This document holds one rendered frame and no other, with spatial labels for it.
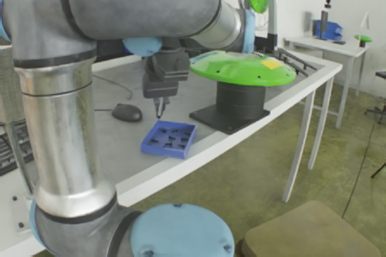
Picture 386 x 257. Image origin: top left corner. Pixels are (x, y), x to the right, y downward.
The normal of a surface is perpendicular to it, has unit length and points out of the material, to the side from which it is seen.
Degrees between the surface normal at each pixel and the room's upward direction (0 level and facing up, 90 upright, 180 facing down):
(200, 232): 5
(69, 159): 88
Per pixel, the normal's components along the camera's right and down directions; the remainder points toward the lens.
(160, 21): 0.42, 0.83
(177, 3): 0.55, 0.62
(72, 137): 0.69, 0.28
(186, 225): 0.11, -0.90
